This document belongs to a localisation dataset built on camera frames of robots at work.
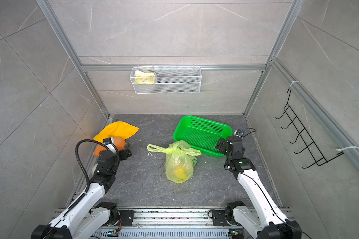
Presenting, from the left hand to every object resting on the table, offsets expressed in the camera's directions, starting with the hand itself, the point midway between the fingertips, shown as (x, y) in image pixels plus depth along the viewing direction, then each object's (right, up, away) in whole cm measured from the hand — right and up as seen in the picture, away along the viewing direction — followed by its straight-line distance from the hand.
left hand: (121, 143), depth 82 cm
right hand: (+60, +1, -1) cm, 60 cm away
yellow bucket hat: (-13, +7, +25) cm, 29 cm away
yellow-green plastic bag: (+34, -9, -6) cm, 35 cm away
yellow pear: (+34, -18, +1) cm, 38 cm away
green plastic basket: (+48, +3, +25) cm, 55 cm away
